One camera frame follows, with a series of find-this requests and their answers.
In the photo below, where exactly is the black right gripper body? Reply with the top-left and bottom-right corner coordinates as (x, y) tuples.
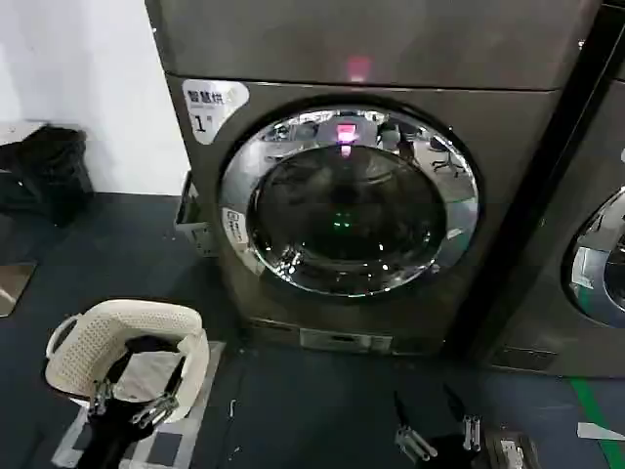
(422, 431), (485, 469)

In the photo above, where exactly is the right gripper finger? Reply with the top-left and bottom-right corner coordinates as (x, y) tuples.
(441, 384), (483, 451)
(393, 389), (438, 461)

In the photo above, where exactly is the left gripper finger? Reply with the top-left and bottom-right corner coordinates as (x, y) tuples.
(130, 355), (188, 430)
(90, 352), (129, 417)

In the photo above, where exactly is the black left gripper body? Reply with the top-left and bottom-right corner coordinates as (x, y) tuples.
(86, 401), (165, 469)

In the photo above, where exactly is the pale grey cloth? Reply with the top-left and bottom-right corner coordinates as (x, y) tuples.
(113, 350), (185, 401)

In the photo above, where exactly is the grey floor mat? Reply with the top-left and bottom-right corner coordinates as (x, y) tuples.
(50, 338), (229, 469)

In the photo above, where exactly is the white perforated laundry basket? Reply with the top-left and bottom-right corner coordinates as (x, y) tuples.
(45, 299), (212, 424)

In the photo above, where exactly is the black garment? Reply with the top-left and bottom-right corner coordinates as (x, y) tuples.
(104, 333), (188, 398)

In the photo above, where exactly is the green floor tape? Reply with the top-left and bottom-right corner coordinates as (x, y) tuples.
(569, 377), (625, 469)

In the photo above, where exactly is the small white door label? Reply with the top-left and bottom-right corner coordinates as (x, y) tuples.
(221, 206), (251, 246)

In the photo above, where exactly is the chrome-rimmed round dryer door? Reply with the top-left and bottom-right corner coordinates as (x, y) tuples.
(561, 185), (625, 329)

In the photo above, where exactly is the black waste bin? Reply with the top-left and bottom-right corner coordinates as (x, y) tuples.
(0, 125), (96, 229)

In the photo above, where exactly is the round glass dryer door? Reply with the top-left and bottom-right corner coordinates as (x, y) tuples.
(217, 95), (487, 307)

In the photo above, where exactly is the grey dryer without sticker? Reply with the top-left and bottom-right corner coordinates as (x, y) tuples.
(468, 0), (625, 380)

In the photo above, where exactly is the white numeral sticker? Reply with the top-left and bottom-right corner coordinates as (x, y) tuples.
(181, 78), (252, 147)

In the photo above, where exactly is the grey dryer with numeral sticker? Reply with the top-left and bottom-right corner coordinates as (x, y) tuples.
(145, 0), (606, 362)

